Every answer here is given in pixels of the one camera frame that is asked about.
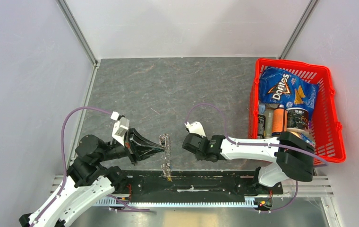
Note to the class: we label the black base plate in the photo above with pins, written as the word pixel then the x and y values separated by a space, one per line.
pixel 193 186

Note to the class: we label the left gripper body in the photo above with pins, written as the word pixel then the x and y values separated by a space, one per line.
pixel 131 150

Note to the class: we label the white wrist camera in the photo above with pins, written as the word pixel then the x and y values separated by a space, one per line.
pixel 120 128
pixel 195 128

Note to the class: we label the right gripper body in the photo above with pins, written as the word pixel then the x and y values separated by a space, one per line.
pixel 199 156

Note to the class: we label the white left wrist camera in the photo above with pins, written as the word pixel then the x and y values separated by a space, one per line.
pixel 120 128

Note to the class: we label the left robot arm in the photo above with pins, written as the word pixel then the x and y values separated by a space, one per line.
pixel 86 180

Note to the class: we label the blue Doritos chip bag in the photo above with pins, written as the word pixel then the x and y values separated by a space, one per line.
pixel 278 86

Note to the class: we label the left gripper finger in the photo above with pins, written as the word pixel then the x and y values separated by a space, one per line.
pixel 138 139
pixel 143 153

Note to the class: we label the black can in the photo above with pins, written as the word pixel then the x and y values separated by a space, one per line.
pixel 297 118

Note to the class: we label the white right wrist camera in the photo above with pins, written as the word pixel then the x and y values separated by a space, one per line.
pixel 195 128

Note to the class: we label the orange bottle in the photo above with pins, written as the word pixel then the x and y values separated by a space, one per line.
pixel 279 121

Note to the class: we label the yellow sponge ball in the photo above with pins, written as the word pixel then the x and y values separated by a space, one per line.
pixel 297 134

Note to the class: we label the red plastic basket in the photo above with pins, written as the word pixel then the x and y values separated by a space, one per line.
pixel 326 128

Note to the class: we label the dark small bottle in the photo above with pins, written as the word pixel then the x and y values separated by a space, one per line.
pixel 261 121

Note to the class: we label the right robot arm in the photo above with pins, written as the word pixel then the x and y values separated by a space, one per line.
pixel 289 156

